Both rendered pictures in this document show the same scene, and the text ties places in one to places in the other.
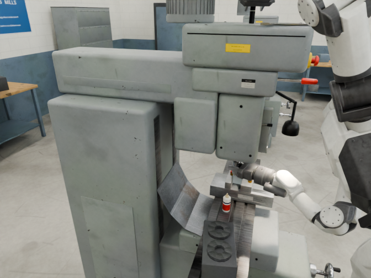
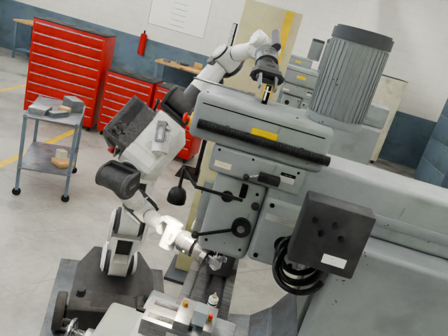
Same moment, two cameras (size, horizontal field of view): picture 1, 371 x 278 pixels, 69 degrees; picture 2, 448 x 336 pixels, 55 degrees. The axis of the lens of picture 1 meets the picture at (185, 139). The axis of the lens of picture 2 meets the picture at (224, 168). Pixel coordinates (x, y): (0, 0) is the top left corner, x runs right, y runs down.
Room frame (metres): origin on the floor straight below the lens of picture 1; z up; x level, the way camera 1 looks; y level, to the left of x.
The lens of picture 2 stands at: (2.63, -0.70, 2.13)
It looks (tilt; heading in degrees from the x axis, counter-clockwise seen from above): 18 degrees down; 166
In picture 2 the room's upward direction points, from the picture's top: 16 degrees clockwise
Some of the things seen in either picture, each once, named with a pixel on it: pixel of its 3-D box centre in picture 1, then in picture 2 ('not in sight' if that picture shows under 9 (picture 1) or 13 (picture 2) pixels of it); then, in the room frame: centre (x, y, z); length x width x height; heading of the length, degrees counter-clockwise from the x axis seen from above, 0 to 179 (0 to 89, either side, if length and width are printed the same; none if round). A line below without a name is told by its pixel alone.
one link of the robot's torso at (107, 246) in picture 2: not in sight; (119, 258); (0.40, -0.60, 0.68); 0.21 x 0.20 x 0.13; 2
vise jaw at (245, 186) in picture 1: (247, 181); (185, 315); (1.30, -0.35, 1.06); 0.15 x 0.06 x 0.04; 161
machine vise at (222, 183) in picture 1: (242, 186); (189, 324); (1.30, -0.33, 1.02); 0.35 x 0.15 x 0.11; 71
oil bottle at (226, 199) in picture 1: (226, 202); (212, 303); (1.16, -0.22, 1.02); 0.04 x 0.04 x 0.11
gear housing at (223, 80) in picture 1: (236, 76); (258, 161); (1.18, -0.22, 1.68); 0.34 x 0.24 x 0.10; 73
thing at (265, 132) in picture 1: (265, 130); (203, 205); (1.13, -0.36, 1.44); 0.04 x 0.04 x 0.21; 73
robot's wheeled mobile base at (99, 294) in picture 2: not in sight; (115, 274); (0.43, -0.60, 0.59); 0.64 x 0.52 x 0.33; 2
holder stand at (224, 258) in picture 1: (217, 257); (221, 247); (0.76, -0.13, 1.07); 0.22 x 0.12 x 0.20; 174
